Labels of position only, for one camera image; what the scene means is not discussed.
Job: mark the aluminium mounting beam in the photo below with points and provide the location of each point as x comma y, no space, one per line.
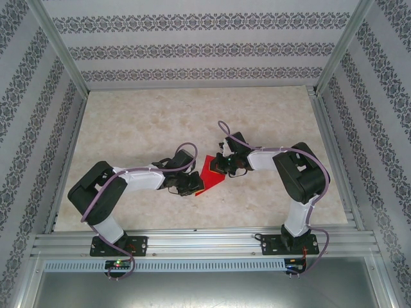
199,244

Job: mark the grey metal sheet panel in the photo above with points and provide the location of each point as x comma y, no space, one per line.
205,292

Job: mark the small circuit board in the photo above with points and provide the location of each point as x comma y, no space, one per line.
118,264
294,265

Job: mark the red square paper sheet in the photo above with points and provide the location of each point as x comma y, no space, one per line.
215,181

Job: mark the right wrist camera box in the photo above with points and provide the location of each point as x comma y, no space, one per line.
226,146

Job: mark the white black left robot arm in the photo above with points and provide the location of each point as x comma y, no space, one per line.
109,227

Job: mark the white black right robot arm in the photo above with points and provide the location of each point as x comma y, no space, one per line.
297,218

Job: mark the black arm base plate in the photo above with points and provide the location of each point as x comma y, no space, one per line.
269,245
138,245

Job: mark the aluminium frame bar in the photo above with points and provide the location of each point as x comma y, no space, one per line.
29,282
383,282

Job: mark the aluminium frame post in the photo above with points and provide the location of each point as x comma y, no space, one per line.
57,45
345,45

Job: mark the aluminium table edge rail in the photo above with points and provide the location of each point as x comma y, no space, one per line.
335,160
66,167

